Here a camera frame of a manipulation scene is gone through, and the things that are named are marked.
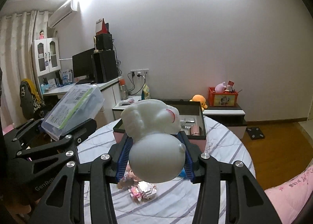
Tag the blue plastic case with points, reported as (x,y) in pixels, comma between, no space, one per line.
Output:
(182,173)

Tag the pink plush in crate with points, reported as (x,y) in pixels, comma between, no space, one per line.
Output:
(220,88)

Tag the white air conditioner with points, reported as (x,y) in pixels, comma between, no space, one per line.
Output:
(62,12)

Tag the low black white cabinet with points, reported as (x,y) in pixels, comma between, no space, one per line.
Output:
(231,117)

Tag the pink black storage box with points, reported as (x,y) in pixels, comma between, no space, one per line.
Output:
(191,119)

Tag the white desk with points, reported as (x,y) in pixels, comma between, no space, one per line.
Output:
(109,92)

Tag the white glass-door cabinet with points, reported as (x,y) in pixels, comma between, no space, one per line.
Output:
(46,56)

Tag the white striped tablecloth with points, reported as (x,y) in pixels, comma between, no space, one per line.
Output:
(175,201)

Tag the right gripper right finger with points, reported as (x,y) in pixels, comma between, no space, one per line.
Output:
(246,201)

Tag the small baby doll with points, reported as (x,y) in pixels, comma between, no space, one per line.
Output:
(129,179)

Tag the chair with dark clothes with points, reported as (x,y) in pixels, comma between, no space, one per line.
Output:
(31,103)

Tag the white plush toy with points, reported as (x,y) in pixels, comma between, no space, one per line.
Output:
(156,155)

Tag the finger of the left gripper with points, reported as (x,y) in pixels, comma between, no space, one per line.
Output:
(81,132)

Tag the wall power strip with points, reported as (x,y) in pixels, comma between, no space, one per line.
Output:
(140,72)

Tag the pink quilt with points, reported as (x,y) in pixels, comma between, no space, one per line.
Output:
(290,197)

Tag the beige curtain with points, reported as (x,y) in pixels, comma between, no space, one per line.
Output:
(18,32)

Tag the pink doll on cabinet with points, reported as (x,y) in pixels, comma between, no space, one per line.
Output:
(42,34)

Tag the white side table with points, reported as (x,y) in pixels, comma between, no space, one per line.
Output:
(123,104)

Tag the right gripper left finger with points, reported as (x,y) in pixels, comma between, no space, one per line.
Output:
(106,170)

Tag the yellow snack bag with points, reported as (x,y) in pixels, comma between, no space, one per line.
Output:
(146,92)

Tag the black computer monitor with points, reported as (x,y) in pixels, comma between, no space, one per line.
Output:
(83,67)

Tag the red white calendar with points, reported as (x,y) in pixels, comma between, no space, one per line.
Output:
(101,27)

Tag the red toy crate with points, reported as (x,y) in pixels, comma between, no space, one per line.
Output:
(225,99)

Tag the small black speaker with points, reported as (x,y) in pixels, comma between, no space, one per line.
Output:
(104,42)

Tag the orange cap water bottle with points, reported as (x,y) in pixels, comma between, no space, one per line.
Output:
(123,88)

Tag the clear plastic packet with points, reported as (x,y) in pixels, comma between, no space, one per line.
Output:
(75,107)

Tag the black bathroom scale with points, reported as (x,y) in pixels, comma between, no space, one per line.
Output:
(255,133)

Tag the orange plush toy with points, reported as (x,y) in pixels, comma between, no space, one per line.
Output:
(201,99)

